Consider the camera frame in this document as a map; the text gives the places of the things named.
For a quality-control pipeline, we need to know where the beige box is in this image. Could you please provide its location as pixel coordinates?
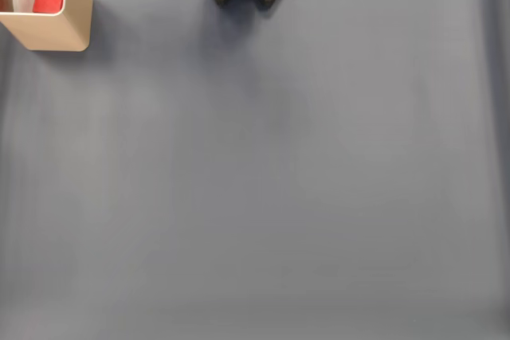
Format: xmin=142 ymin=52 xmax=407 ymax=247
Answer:
xmin=0 ymin=0 xmax=95 ymax=53

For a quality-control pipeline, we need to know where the dark table mat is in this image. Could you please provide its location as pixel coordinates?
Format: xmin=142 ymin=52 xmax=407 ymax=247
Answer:
xmin=0 ymin=0 xmax=510 ymax=340

